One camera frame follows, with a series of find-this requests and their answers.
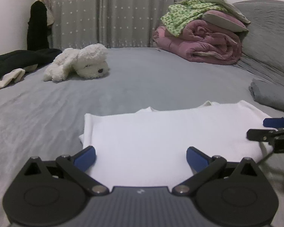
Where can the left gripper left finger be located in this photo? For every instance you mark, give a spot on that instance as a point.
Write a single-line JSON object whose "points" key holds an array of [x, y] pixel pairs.
{"points": [[49, 193]]}

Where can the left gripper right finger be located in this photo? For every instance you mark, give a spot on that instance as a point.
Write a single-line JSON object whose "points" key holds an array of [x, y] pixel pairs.
{"points": [[229, 193]]}

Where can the white Pooh sweatshirt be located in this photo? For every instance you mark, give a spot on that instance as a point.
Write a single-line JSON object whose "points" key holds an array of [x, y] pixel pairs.
{"points": [[148, 148]]}

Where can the folded grey garment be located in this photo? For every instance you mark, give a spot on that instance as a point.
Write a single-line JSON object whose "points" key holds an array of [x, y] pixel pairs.
{"points": [[268, 94]]}

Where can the grey bed blanket roll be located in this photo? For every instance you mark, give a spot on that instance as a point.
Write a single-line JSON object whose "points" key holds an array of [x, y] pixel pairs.
{"points": [[263, 45]]}

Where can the cream cloth under black garment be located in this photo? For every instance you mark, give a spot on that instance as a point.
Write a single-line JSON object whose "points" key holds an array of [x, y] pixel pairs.
{"points": [[13, 77]]}

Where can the folded mauve comforter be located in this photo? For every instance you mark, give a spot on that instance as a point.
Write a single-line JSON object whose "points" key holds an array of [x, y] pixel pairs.
{"points": [[201, 42]]}

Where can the mauve and cream pillow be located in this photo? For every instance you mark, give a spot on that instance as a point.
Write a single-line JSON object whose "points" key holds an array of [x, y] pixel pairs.
{"points": [[232, 20]]}

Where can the white plush dog toy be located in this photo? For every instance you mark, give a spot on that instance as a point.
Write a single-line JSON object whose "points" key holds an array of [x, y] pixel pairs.
{"points": [[88, 63]]}

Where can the black garment on bed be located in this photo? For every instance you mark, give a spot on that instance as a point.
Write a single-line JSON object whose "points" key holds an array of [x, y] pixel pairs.
{"points": [[25, 58]]}

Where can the black hanging garment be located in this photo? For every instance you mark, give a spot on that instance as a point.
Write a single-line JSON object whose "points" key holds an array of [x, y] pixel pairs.
{"points": [[37, 33]]}

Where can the green patterned cloth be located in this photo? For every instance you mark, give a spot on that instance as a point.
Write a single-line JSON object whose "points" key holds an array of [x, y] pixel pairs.
{"points": [[182, 13]]}

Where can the grey dotted curtain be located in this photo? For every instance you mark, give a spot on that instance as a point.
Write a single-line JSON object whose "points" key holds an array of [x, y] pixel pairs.
{"points": [[113, 23]]}

